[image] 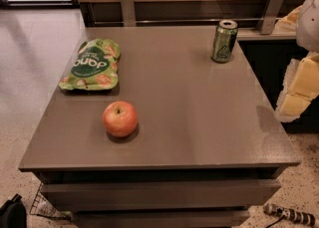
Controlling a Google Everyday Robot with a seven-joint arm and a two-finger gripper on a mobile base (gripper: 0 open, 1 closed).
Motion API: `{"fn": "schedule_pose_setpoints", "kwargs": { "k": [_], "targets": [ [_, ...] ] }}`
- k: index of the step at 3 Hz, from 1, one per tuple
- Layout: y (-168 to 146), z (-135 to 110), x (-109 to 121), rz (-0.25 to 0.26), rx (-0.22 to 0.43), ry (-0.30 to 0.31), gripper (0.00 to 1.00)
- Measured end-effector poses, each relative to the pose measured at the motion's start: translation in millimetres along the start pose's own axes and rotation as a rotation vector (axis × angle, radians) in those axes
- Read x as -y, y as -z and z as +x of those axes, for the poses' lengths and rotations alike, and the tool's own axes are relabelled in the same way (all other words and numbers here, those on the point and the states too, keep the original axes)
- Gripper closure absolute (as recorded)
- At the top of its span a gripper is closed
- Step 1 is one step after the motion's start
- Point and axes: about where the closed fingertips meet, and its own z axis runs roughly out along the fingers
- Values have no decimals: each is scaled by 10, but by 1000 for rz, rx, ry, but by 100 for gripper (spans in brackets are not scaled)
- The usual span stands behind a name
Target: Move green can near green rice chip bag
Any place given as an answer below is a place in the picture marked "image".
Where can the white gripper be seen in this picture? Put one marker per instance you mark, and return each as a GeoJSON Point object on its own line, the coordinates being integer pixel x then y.
{"type": "Point", "coordinates": [309, 23]}

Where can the green soda can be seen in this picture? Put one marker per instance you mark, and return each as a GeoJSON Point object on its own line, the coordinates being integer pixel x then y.
{"type": "Point", "coordinates": [224, 40]}

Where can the green rice chip bag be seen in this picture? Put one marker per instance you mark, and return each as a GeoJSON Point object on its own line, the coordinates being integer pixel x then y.
{"type": "Point", "coordinates": [95, 68]}

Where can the black bag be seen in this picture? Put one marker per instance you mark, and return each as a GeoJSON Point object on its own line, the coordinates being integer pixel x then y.
{"type": "Point", "coordinates": [13, 213]}

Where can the grey drawer cabinet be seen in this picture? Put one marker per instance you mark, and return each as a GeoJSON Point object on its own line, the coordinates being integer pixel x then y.
{"type": "Point", "coordinates": [197, 120]}

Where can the white power strip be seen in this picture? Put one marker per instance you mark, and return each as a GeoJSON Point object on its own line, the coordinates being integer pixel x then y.
{"type": "Point", "coordinates": [292, 215]}

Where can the red apple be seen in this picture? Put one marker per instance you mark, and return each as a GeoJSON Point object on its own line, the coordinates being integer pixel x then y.
{"type": "Point", "coordinates": [120, 119]}

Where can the lower grey drawer front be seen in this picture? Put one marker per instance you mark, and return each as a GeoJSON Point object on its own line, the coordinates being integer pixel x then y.
{"type": "Point", "coordinates": [178, 219]}

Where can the grey drawer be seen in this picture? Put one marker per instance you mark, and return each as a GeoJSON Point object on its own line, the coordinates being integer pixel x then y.
{"type": "Point", "coordinates": [160, 195]}
{"type": "Point", "coordinates": [178, 219]}

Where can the upper grey drawer front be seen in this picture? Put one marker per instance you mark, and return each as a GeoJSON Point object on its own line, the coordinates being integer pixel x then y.
{"type": "Point", "coordinates": [160, 195]}

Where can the right metal bracket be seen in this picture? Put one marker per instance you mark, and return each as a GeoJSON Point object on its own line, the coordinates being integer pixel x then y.
{"type": "Point", "coordinates": [267, 21]}

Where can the metal bracket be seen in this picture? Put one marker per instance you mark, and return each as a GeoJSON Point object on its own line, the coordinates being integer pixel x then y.
{"type": "Point", "coordinates": [267, 21]}
{"type": "Point", "coordinates": [128, 13]}

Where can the left metal bracket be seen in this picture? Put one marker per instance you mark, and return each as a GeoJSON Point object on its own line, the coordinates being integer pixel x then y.
{"type": "Point", "coordinates": [128, 13]}

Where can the metal rail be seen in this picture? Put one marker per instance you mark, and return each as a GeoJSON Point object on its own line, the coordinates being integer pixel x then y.
{"type": "Point", "coordinates": [242, 22]}

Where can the wire basket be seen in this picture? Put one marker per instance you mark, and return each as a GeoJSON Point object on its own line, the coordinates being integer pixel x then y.
{"type": "Point", "coordinates": [41, 207]}

